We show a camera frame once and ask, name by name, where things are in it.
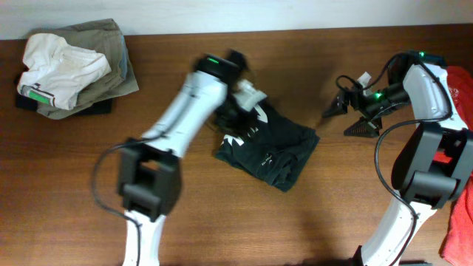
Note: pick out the khaki folded garment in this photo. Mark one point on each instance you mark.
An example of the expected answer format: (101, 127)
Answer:
(103, 36)

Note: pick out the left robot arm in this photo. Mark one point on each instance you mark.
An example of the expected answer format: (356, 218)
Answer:
(150, 181)

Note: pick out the black folded garment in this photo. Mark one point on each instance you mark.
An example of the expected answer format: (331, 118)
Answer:
(100, 108)

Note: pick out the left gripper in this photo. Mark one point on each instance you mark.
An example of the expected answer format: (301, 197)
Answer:
(240, 128)

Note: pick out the dark green t-shirt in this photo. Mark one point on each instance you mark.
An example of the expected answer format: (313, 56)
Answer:
(275, 151)

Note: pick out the white folded shirt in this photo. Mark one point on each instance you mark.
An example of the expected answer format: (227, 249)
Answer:
(57, 72)

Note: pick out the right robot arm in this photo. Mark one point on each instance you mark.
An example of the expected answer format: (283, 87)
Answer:
(434, 166)

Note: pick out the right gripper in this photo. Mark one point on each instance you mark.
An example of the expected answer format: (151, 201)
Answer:
(355, 95)

